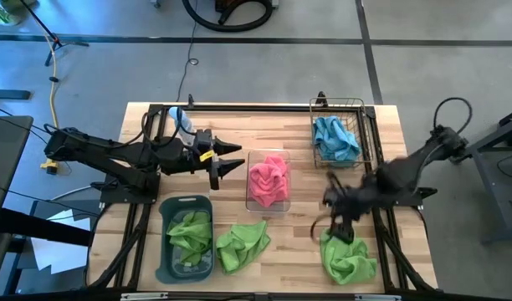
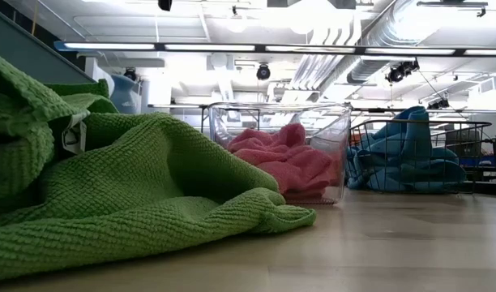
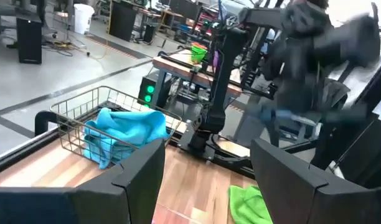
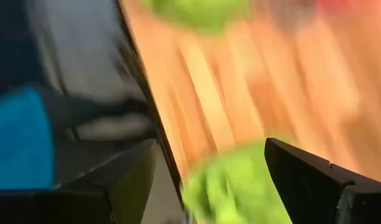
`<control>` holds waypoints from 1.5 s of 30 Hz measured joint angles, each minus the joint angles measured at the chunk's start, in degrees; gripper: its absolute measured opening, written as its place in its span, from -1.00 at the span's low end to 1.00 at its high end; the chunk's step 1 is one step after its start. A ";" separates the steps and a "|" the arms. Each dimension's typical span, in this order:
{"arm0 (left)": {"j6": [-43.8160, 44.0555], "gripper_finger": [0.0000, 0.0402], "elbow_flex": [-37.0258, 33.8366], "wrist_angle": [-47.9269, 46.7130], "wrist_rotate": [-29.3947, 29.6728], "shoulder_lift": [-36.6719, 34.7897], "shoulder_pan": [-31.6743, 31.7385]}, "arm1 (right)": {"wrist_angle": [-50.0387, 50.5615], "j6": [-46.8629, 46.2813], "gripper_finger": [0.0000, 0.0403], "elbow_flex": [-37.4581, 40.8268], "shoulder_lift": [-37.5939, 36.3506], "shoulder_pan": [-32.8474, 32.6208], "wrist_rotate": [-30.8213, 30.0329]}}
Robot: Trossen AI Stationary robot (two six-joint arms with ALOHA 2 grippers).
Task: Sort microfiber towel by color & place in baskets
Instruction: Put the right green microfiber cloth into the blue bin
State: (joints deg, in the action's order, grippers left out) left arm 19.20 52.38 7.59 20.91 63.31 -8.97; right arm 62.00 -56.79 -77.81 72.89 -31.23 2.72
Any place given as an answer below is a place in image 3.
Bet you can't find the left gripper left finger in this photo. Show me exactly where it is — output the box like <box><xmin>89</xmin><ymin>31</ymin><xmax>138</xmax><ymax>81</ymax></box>
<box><xmin>0</xmin><ymin>138</ymin><xmax>166</xmax><ymax>224</ymax></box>

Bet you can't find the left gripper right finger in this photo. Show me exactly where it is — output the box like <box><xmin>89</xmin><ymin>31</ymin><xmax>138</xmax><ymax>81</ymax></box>
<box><xmin>250</xmin><ymin>138</ymin><xmax>381</xmax><ymax>224</ymax></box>

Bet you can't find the blue microfiber towel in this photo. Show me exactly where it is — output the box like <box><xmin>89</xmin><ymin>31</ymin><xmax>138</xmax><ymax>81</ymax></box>
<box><xmin>84</xmin><ymin>108</ymin><xmax>171</xmax><ymax>149</ymax></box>
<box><xmin>83</xmin><ymin>133</ymin><xmax>134</xmax><ymax>170</ymax></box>

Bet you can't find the green microfiber towel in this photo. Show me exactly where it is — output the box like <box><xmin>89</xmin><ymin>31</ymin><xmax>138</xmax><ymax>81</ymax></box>
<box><xmin>228</xmin><ymin>185</ymin><xmax>274</xmax><ymax>224</ymax></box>

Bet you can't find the black box with green lights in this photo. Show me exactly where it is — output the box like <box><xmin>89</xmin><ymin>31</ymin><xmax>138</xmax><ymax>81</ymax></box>
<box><xmin>137</xmin><ymin>73</ymin><xmax>166</xmax><ymax>108</ymax></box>

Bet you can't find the wooden workbench table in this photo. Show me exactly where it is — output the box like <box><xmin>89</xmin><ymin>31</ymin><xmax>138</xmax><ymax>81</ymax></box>
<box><xmin>152</xmin><ymin>49</ymin><xmax>243</xmax><ymax>108</ymax></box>

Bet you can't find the black computer tower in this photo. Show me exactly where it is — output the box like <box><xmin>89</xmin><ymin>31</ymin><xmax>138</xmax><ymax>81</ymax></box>
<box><xmin>16</xmin><ymin>12</ymin><xmax>44</xmax><ymax>65</ymax></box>

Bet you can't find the green plastic bucket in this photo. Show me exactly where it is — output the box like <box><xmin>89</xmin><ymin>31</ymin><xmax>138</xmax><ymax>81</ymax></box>
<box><xmin>190</xmin><ymin>42</ymin><xmax>208</xmax><ymax>65</ymax></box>

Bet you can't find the white trash bin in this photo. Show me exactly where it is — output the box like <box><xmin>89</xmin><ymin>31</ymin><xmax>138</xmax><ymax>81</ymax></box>
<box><xmin>73</xmin><ymin>2</ymin><xmax>95</xmax><ymax>35</ymax></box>

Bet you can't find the black cabinet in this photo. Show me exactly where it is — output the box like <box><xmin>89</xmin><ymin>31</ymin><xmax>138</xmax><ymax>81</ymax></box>
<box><xmin>108</xmin><ymin>1</ymin><xmax>138</xmax><ymax>42</ymax></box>

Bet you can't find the metal wire basket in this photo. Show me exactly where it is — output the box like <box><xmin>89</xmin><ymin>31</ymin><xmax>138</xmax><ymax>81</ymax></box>
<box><xmin>49</xmin><ymin>85</ymin><xmax>183</xmax><ymax>170</ymax></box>

